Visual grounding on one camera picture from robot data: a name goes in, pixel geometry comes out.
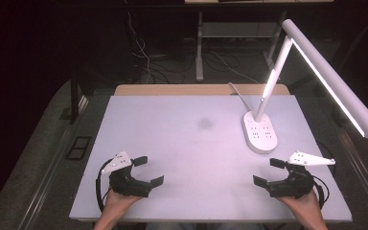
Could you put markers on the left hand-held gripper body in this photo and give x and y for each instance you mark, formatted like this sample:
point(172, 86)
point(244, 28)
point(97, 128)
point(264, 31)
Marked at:
point(126, 185)

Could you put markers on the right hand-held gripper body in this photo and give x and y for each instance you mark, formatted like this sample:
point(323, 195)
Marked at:
point(295, 185)

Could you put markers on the person's left hand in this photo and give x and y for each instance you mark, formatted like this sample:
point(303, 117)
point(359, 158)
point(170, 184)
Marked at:
point(116, 204)

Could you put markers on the person's right hand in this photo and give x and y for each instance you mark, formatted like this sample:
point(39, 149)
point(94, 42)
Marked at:
point(306, 206)

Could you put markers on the white desk lamp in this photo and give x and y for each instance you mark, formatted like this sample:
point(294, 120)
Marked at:
point(262, 134)

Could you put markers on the white table cover board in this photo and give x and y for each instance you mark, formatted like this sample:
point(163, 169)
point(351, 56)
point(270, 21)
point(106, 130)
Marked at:
point(188, 153)

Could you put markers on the black rectangular floor frame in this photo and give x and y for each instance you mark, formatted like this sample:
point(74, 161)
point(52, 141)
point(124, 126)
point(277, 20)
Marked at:
point(78, 147)

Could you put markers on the metal floor rail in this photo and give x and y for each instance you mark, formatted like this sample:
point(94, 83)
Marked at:
point(364, 172)
point(54, 166)

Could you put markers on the black stand post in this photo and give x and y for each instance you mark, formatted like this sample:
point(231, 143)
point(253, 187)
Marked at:
point(74, 99)

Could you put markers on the grey metal table frame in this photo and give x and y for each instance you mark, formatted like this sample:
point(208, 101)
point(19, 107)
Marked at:
point(199, 48)

